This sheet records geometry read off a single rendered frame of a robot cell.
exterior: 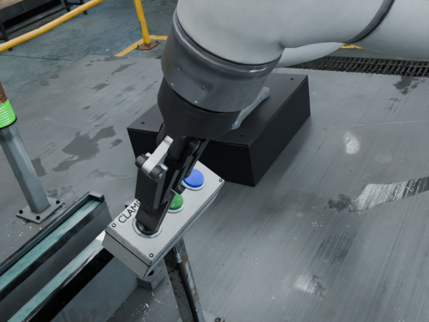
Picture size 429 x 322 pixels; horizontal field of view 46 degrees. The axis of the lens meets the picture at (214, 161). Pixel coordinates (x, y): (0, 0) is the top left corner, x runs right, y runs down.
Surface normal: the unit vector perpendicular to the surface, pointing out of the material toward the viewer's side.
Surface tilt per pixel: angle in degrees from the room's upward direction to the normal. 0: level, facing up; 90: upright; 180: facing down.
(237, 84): 113
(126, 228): 33
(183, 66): 84
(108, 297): 90
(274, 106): 2
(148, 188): 101
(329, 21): 122
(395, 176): 0
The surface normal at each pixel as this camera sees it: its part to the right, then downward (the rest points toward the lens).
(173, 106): -0.65, 0.42
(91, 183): -0.16, -0.83
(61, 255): 0.84, 0.17
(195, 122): -0.15, 0.73
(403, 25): 0.04, 0.82
